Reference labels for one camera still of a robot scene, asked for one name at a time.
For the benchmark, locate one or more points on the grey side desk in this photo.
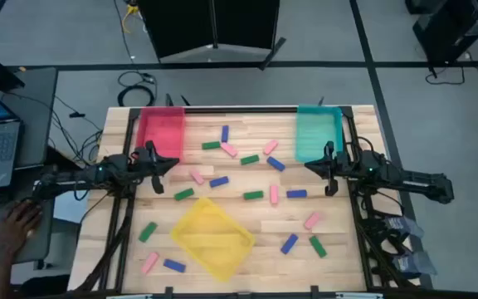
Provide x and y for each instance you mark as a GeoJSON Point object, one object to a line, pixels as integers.
{"type": "Point", "coordinates": [35, 108]}

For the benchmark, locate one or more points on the black folding partition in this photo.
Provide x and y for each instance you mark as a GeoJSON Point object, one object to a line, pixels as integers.
{"type": "Point", "coordinates": [189, 25]}

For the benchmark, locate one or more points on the red translucent plastic bin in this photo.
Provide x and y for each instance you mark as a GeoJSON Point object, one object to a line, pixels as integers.
{"type": "Point", "coordinates": [160, 128]}

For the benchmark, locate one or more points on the person's hand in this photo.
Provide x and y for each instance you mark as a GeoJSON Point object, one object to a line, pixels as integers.
{"type": "Point", "coordinates": [15, 226]}

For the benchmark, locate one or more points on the black equipment cabinet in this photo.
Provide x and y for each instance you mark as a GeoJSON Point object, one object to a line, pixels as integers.
{"type": "Point", "coordinates": [450, 29]}

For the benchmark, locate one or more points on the pale flat sheet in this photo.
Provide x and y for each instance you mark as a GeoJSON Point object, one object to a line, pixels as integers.
{"type": "Point", "coordinates": [71, 207]}

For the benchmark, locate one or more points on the blue wooden block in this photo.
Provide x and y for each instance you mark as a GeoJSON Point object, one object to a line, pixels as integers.
{"type": "Point", "coordinates": [174, 266]}
{"type": "Point", "coordinates": [219, 182]}
{"type": "Point", "coordinates": [289, 243]}
{"type": "Point", "coordinates": [276, 163]}
{"type": "Point", "coordinates": [225, 133]}
{"type": "Point", "coordinates": [296, 193]}

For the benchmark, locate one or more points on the clear plastic bag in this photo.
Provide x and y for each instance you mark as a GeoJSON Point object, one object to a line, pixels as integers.
{"type": "Point", "coordinates": [417, 263]}
{"type": "Point", "coordinates": [407, 226]}

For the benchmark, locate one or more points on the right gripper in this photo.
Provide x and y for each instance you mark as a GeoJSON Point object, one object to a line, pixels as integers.
{"type": "Point", "coordinates": [338, 166]}

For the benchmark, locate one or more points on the pink wooden block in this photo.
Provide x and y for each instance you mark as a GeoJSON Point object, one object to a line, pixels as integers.
{"type": "Point", "coordinates": [150, 262]}
{"type": "Point", "coordinates": [229, 149]}
{"type": "Point", "coordinates": [274, 194]}
{"type": "Point", "coordinates": [197, 177]}
{"type": "Point", "coordinates": [312, 220]}
{"type": "Point", "coordinates": [271, 147]}

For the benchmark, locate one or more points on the yellow translucent plastic bin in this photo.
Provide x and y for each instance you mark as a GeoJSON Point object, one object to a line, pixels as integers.
{"type": "Point", "coordinates": [210, 236]}

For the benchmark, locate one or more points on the teal translucent plastic bin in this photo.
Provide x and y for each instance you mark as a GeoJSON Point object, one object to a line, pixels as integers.
{"type": "Point", "coordinates": [318, 133]}

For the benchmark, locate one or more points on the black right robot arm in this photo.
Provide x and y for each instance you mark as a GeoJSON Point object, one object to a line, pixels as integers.
{"type": "Point", "coordinates": [409, 180]}

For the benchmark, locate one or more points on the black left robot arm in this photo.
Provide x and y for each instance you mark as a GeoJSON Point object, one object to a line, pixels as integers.
{"type": "Point", "coordinates": [64, 182]}

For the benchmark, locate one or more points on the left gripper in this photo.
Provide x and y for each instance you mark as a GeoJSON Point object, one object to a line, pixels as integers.
{"type": "Point", "coordinates": [145, 163]}

